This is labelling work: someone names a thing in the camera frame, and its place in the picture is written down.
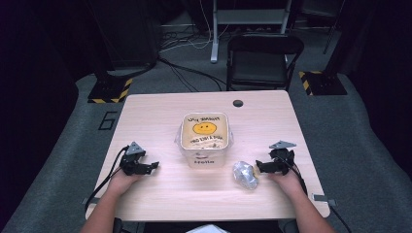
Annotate person's left hand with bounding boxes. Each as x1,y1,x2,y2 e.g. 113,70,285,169
106,167,144,198

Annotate person's right hand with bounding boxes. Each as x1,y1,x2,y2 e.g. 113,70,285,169
267,170,306,197

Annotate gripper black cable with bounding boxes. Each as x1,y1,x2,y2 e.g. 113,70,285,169
271,151,354,233
84,145,130,213

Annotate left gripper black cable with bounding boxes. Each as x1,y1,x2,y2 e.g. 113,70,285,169
84,145,130,213

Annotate white metal desk frame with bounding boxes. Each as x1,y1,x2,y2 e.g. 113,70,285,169
210,0,293,64

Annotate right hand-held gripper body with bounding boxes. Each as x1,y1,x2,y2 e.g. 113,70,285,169
267,140,297,176

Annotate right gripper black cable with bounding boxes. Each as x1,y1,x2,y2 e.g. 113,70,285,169
271,151,354,233

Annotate clear plastic wrapper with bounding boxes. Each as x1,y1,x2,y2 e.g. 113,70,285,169
232,160,259,191

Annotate black stand with striped base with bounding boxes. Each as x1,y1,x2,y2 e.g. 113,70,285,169
86,0,134,105
297,0,361,97

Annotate black folding chair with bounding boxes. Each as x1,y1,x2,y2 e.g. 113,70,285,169
225,32,305,92

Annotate white floor cables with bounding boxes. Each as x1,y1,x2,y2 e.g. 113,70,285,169
159,0,229,52

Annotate person's white clothing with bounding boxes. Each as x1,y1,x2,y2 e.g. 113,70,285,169
186,223,230,233

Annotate black floor cable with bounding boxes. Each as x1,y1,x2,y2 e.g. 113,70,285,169
156,56,229,93

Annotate white bin with smiley liner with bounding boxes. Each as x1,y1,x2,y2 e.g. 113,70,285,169
174,112,235,169

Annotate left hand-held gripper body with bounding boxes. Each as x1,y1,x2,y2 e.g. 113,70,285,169
119,141,154,177

